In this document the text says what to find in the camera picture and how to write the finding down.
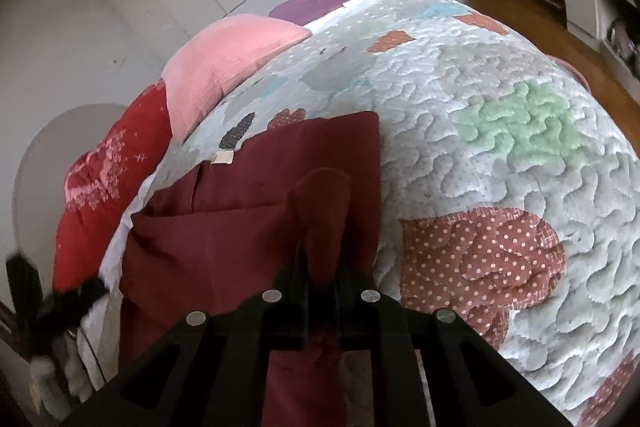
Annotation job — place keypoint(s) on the patchwork heart quilt bedspread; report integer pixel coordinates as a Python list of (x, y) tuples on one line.
[(508, 193)]

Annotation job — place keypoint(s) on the red embroidered pillow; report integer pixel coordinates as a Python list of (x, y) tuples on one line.
[(101, 184)]

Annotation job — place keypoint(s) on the pink cushion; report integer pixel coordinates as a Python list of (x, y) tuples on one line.
[(217, 60)]

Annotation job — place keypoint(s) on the dark red knit sweater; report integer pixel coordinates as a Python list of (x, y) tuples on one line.
[(222, 233)]

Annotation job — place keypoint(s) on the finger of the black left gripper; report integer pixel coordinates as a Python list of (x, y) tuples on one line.
[(25, 289), (72, 306)]

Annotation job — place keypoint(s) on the white bed sheet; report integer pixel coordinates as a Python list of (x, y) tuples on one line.
[(99, 333)]

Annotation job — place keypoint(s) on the purple pillow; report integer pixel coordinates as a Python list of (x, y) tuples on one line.
[(303, 12)]

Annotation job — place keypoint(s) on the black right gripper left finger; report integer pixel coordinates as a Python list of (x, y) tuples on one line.
[(208, 370)]

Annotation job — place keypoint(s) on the grey rounded headboard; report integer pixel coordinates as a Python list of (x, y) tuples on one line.
[(38, 195)]

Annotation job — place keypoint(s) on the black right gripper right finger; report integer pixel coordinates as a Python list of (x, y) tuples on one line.
[(428, 368)]

